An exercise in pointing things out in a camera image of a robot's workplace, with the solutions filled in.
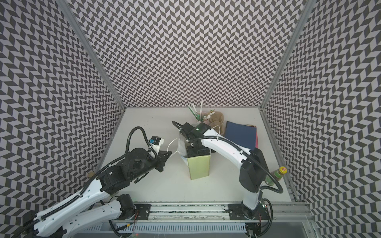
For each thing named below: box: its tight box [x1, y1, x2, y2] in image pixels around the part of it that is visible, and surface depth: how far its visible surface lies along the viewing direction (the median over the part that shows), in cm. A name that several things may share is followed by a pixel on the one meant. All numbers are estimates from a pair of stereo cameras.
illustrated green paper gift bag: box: [177, 132, 211, 181], surface depth 72 cm
